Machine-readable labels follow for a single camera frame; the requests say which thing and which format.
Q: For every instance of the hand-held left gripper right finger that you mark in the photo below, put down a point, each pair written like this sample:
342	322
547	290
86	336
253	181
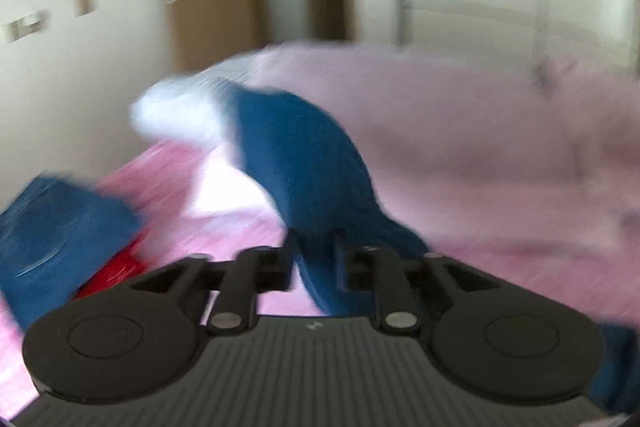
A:
341	264

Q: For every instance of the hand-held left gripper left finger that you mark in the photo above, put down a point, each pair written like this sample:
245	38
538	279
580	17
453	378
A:
286	264

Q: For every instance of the white ribbed pillow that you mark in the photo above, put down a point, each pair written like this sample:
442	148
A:
175	107

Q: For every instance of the blue knit sweater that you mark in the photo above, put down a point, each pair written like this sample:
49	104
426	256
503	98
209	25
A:
310	167

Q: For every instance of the white wall plug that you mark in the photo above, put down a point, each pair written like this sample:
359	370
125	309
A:
32	22

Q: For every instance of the pink floral blanket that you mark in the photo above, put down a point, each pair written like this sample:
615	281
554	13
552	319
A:
150	187

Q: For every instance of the folded red garment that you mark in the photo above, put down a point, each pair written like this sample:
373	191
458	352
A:
117	269

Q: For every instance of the folded blue jeans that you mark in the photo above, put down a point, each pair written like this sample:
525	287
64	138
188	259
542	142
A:
60	237

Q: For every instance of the beige wall switch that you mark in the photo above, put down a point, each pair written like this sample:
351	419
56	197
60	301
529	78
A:
85	5
9	32

